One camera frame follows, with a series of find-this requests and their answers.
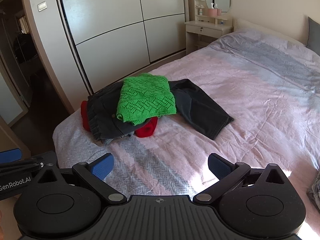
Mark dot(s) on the green knitted vest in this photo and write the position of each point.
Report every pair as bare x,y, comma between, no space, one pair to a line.
146,97

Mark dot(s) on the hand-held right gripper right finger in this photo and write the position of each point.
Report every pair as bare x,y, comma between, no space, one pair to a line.
220,167

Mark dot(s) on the cream dressing table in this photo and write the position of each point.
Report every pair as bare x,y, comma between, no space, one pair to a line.
202,33

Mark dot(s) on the white light switch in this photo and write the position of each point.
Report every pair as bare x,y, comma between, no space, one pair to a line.
42,6

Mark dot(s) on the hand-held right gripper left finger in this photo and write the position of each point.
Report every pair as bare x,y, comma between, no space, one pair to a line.
102,167

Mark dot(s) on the pink container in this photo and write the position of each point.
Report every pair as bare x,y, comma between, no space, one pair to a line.
212,12

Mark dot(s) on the white sliding door wardrobe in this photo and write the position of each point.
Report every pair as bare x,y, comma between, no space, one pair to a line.
107,30

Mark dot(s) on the stack of folded grey clothes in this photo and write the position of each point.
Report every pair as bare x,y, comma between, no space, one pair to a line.
315,192

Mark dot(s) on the light grey garment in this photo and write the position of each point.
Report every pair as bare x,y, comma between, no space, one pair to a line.
112,140

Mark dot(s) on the grey pillow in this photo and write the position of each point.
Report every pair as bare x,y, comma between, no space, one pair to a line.
314,33

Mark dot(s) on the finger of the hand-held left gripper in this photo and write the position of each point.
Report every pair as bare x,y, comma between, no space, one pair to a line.
10,155

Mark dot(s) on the black pants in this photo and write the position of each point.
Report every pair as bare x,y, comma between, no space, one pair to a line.
200,107

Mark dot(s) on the pile of dark and red clothes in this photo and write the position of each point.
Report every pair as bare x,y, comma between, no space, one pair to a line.
147,130

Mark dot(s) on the cream bed headboard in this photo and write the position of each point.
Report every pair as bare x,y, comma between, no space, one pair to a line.
262,28

